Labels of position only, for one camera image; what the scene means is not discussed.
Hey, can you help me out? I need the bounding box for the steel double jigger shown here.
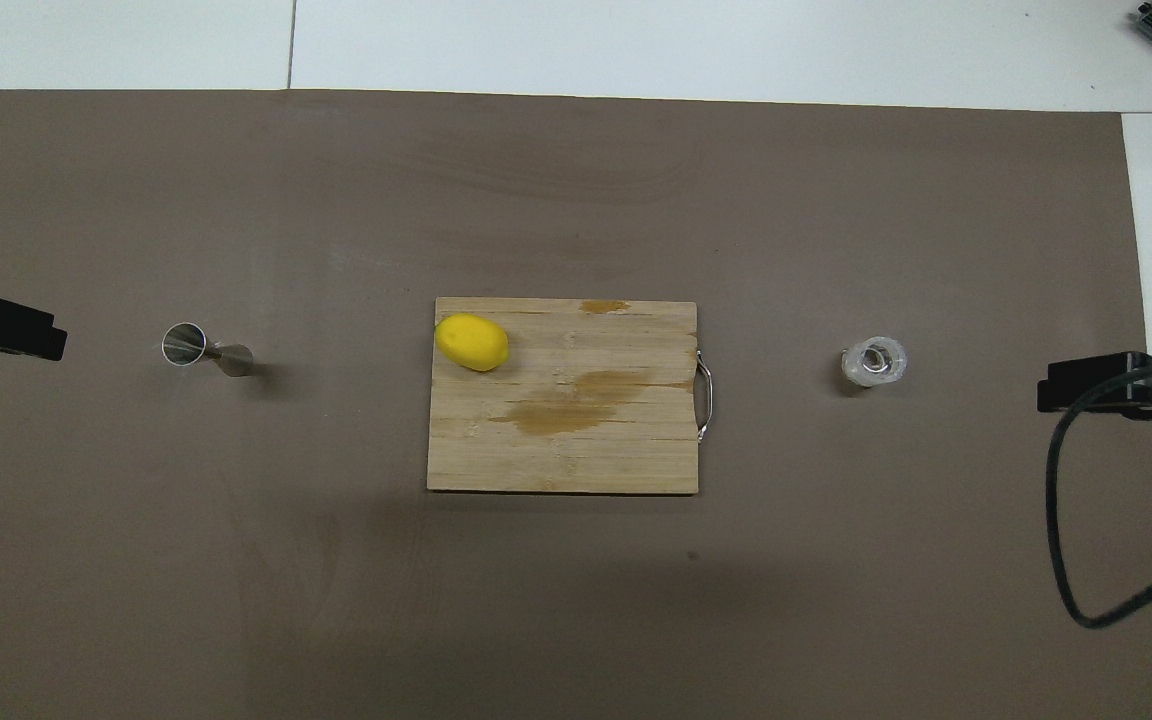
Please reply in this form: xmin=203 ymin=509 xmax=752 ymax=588
xmin=162 ymin=321 xmax=255 ymax=378

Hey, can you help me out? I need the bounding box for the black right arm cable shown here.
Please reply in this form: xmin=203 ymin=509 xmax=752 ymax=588
xmin=1048 ymin=358 xmax=1152 ymax=631

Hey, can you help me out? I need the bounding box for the wooden cutting board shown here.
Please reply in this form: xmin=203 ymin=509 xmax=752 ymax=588
xmin=426 ymin=296 xmax=715 ymax=496

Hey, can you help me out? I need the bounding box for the small clear glass cup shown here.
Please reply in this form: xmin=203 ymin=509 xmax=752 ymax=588
xmin=841 ymin=336 xmax=908 ymax=389

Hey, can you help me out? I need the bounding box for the brown table mat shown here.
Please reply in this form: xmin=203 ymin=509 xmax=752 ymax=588
xmin=0 ymin=88 xmax=1152 ymax=720

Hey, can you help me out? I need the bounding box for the yellow lemon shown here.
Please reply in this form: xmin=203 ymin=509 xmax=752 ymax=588
xmin=434 ymin=312 xmax=511 ymax=373

